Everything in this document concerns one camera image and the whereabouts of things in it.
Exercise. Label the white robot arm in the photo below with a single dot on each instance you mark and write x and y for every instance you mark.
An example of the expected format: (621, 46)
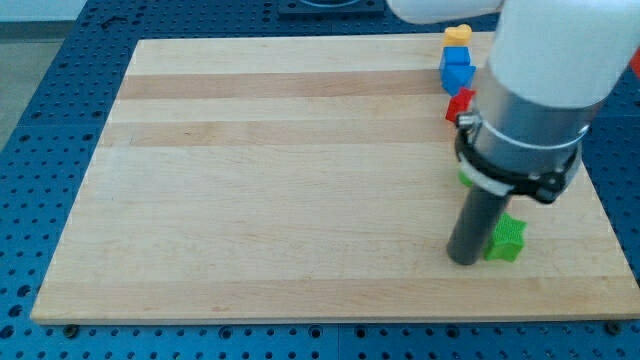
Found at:
(551, 66)

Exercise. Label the light wooden board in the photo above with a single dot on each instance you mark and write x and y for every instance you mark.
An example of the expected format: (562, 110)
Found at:
(305, 179)

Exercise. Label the small green block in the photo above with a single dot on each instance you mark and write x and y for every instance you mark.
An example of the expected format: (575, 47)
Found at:
(467, 182)

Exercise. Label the red star block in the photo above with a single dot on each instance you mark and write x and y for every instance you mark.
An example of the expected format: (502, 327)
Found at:
(459, 103)

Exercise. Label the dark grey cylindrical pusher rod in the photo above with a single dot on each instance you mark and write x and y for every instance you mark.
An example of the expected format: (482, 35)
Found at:
(475, 225)

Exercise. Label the blue triangular block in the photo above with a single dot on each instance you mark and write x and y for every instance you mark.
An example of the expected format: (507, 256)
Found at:
(456, 77)

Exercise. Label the blue cube block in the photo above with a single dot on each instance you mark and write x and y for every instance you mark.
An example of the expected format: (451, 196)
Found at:
(455, 56)

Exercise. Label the green star block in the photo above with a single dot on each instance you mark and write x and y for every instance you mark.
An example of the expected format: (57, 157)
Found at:
(507, 240)

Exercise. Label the yellow heart block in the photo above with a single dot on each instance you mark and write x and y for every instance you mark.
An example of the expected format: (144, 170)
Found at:
(457, 36)

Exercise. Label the red block at edge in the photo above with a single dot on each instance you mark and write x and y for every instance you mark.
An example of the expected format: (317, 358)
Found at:
(635, 63)

